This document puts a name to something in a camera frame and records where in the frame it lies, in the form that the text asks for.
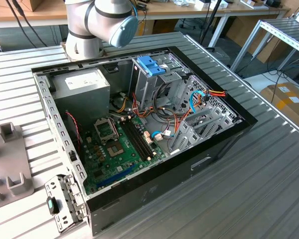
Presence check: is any grey metal disk bay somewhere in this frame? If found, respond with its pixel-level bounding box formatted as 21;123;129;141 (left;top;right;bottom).
169;107;236;156

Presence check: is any black RAM slot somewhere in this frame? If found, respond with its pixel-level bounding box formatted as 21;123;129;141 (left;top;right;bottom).
119;120;148;162
126;119;155;158

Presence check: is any silver metal drive cage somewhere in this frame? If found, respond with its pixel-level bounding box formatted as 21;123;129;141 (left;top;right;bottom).
128;52;192;113

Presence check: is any metal socket cover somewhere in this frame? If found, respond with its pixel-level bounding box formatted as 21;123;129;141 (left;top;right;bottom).
93;119;120;144

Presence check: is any CPU socket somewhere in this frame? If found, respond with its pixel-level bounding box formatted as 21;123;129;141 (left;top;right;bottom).
106;142;127;158

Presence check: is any green motherboard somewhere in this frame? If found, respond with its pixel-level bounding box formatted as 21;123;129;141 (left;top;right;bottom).
81;116;166;196

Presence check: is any blue plastic drive latch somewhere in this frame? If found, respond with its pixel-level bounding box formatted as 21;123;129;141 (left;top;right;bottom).
137;56;172;77

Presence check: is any blue expansion slot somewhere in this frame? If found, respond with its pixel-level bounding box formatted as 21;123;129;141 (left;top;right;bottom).
96;163;137;189

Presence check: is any grey power supply unit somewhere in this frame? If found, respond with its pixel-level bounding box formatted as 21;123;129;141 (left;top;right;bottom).
51;67;111;125

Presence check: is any black open PC case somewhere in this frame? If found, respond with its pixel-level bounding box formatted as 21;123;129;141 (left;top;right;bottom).
31;46;259;237

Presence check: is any small brown cardboard box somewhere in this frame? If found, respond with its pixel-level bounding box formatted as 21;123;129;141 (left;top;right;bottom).
137;19;179;37

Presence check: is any long wooden desk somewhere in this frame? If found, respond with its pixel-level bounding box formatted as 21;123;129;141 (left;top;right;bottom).
0;0;291;29

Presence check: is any black teal latch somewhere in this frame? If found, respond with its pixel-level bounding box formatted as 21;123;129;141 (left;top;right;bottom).
46;196;60;215

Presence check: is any cardboard box with labels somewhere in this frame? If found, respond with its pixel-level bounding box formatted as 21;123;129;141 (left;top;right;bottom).
260;82;299;136

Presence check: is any grey parts rack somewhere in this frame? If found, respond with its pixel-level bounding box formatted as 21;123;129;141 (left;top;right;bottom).
0;121;35;212

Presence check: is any metal slat table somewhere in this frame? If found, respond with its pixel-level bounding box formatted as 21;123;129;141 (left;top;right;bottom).
230;18;299;73

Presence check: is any orange black wire bundle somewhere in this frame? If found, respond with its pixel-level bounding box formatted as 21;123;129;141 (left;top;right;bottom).
132;92;190;136

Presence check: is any yellow black wire bundle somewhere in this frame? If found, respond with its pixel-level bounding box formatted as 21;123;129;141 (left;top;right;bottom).
111;92;130;114

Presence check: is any blue data wire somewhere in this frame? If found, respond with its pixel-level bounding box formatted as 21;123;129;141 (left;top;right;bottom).
150;90;207;141

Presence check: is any red yellow power wire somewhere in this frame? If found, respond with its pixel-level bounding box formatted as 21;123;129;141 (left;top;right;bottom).
203;88;228;102

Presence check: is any red black twisted wire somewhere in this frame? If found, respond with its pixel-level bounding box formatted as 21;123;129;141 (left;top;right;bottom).
65;111;82;152

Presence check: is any silver hinged slot bracket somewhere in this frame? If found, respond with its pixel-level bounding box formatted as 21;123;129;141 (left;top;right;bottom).
44;173;87;234

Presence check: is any black cable with inline plug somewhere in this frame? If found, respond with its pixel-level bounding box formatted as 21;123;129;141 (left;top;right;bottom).
4;0;48;48

